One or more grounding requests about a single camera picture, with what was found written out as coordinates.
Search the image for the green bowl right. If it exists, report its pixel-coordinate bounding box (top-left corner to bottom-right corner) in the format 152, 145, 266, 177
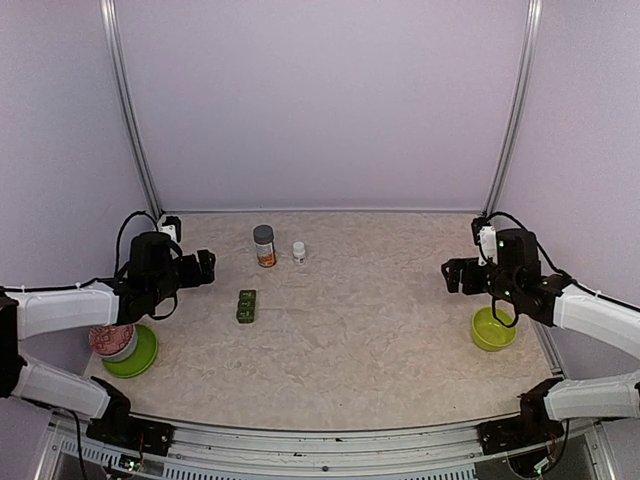
471, 307, 517, 352

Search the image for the aluminium frame post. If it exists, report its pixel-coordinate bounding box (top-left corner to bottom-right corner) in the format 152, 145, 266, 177
99, 0, 163, 219
484, 0, 543, 213

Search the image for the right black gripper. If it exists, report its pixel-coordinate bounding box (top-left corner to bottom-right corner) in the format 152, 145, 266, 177
442, 256, 521, 304

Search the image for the right aluminium frame post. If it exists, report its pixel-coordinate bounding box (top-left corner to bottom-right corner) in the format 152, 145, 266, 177
484, 0, 543, 213

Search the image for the left aluminium frame post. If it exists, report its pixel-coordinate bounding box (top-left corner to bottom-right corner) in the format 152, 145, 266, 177
99, 0, 163, 219

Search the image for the small white pill bottle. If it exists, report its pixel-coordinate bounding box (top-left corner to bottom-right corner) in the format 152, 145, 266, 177
292, 241, 307, 265

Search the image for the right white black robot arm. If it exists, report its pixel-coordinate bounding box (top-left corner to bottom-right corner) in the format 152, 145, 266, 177
441, 213, 639, 444

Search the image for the front aluminium rail base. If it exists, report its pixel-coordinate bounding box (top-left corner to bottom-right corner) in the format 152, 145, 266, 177
34, 414, 616, 480

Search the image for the green plate left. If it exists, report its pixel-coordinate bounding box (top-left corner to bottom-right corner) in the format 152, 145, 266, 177
102, 325, 159, 379

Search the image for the orange pill bottle grey cap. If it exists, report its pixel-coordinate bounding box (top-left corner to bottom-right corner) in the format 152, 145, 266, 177
253, 224, 277, 268

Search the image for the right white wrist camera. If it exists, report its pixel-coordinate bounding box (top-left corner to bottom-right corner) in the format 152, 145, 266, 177
471, 217, 498, 266

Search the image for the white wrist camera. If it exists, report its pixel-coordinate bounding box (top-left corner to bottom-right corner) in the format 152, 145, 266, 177
157, 215, 182, 244
471, 217, 498, 266

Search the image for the green weekly pill organizer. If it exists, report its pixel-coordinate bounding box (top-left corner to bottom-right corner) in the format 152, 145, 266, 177
236, 289, 257, 324

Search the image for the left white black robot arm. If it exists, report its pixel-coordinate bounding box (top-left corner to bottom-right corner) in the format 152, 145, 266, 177
1, 216, 216, 445

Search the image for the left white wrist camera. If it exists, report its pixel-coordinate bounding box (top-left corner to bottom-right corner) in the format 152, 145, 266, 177
157, 215, 182, 244

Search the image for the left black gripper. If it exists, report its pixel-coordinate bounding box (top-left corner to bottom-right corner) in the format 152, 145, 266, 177
148, 249, 214, 305

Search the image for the red patterned round tin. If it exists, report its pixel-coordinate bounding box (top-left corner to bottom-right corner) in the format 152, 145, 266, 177
89, 325, 138, 363

